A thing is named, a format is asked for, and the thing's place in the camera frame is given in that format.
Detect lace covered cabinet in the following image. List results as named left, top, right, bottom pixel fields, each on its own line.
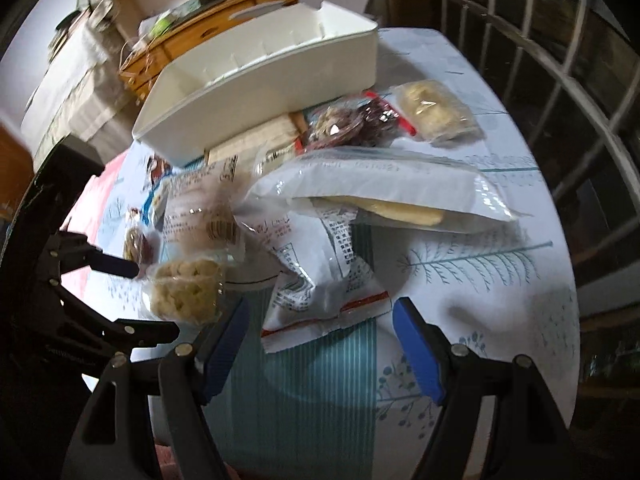
left=21, top=22, right=139, bottom=168

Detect metal window security bars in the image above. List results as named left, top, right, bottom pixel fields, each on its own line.
left=431, top=0, right=639, bottom=318

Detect yellow cookies clear bag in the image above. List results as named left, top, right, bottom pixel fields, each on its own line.
left=393, top=79, right=484, bottom=148

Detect red mixed nuts packet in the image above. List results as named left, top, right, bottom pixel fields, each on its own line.
left=302, top=90, right=416, bottom=152

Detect white red snack bag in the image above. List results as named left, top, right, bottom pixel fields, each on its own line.
left=234, top=200, right=390, bottom=353

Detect white printed tablecloth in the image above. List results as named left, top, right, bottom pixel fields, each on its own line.
left=60, top=27, right=582, bottom=480

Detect square cracker clear pack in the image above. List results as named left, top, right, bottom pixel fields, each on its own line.
left=140, top=259, right=226, bottom=326

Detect large white cracker bag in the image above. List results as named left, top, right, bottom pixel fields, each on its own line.
left=234, top=146, right=520, bottom=234

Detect small brown chocolate packet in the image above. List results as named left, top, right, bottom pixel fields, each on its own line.
left=143, top=154, right=172, bottom=190

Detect small nut snack packet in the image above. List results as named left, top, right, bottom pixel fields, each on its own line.
left=122, top=226, right=155, bottom=266

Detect wooden desk with drawers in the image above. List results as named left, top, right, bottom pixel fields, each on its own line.
left=118, top=0, right=298, bottom=101

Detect beige wafer bar pack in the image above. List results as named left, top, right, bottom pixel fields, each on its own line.
left=204, top=114, right=299, bottom=165

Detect white plastic organizer box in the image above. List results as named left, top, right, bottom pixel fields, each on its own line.
left=132, top=1, right=378, bottom=167

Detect blue white small snack packet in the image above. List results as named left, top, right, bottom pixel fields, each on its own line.
left=141, top=177, right=171, bottom=229

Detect brown cake clear pack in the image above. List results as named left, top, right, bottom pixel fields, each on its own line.
left=163, top=156, right=245, bottom=264

